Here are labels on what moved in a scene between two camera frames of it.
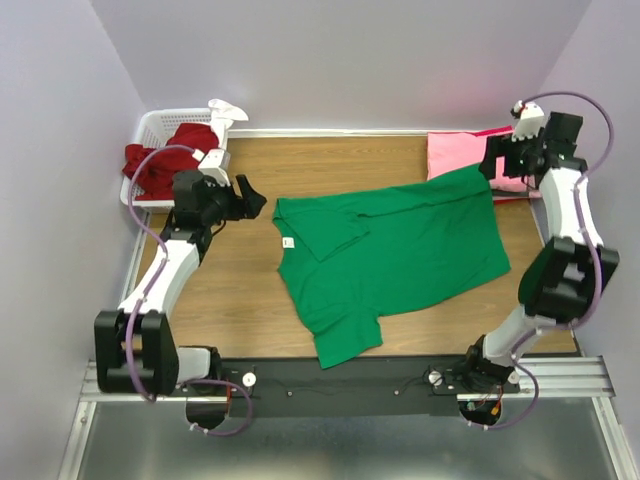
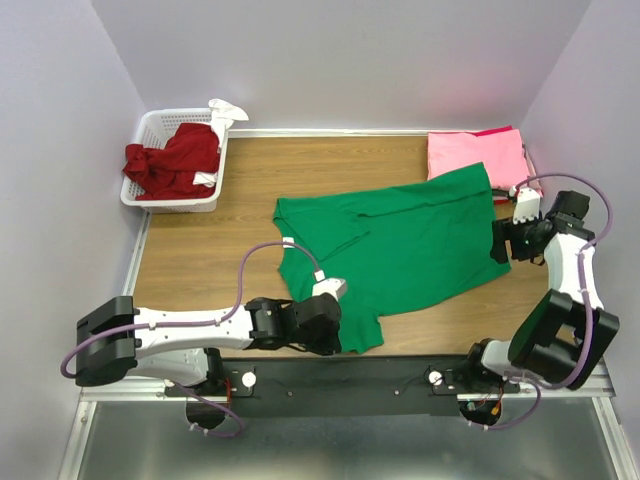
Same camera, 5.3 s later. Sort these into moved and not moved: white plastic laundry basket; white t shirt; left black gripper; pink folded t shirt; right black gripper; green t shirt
Moved: right black gripper; left black gripper
Not moved: green t shirt; white plastic laundry basket; pink folded t shirt; white t shirt
